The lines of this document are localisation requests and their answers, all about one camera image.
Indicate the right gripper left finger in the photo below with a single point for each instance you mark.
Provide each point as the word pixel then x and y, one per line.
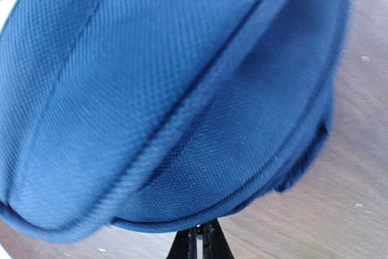
pixel 184 245

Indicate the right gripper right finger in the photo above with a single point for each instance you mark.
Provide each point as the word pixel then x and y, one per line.
pixel 214 243

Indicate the navy blue student backpack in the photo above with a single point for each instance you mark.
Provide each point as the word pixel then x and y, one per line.
pixel 159 115

